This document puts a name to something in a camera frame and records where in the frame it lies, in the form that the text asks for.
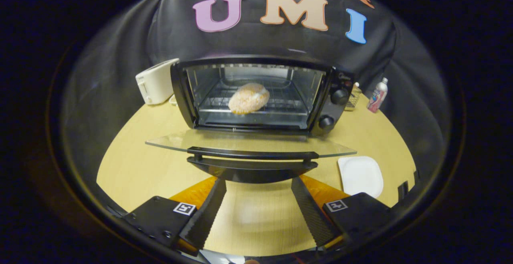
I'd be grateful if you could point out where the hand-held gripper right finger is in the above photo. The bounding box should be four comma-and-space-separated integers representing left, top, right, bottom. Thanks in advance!
291, 175, 395, 252

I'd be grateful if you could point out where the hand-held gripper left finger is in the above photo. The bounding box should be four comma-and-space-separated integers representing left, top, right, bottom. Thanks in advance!
120, 177, 227, 256

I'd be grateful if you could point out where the black toaster oven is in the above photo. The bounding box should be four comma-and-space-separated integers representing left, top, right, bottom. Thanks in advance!
145, 56, 358, 184

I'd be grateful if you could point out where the sugar-coated cream doughnut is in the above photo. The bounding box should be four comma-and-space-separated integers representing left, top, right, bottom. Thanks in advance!
228, 83, 271, 115

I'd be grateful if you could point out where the white bread toaster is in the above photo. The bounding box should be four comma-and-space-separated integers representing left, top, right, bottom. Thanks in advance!
135, 58, 180, 105

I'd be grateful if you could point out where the white square plate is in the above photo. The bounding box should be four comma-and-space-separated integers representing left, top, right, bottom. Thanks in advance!
337, 156, 384, 199

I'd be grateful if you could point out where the pink labelled bottle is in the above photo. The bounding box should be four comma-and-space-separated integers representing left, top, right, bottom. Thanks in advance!
367, 77, 389, 114

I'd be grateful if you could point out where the metal wire basket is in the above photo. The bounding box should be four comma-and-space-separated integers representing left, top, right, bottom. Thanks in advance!
345, 82, 363, 111

